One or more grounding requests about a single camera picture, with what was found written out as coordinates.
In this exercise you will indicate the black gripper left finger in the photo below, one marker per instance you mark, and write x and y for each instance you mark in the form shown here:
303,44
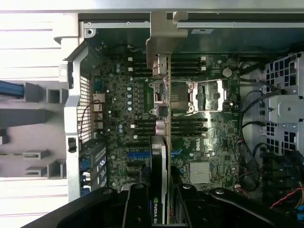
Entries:
137,206

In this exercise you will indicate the black case lock slider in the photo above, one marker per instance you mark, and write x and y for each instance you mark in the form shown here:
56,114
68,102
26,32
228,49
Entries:
72,145

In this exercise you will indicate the CPU socket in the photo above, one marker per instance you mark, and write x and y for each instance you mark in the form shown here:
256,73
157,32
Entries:
180,97

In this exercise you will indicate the grey parts rack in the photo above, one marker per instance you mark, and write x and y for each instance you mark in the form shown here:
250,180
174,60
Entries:
23,118

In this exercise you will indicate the open black PC case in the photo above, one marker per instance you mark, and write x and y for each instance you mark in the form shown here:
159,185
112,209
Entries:
73,107

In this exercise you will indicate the hard disk with blue label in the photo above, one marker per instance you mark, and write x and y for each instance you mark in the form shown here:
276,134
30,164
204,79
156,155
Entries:
9,90

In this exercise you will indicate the metal disk bay cage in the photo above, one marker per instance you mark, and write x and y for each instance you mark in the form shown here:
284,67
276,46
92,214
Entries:
285,107

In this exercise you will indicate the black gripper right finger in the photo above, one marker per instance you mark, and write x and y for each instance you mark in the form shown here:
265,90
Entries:
190,206

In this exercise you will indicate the silver chipset heat sink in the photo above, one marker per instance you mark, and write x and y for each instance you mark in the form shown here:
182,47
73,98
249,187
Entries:
200,172

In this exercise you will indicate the metal socket cover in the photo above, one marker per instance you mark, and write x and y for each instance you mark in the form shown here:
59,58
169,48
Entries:
221,95

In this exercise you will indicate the blue expansion slot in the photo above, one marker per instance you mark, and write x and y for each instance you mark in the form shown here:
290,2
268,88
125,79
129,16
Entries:
137,155

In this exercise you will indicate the green motherboard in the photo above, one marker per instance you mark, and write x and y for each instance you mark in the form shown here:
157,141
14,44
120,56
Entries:
118,107

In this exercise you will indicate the silver coin battery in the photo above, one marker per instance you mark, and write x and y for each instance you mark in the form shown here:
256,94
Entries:
227,72

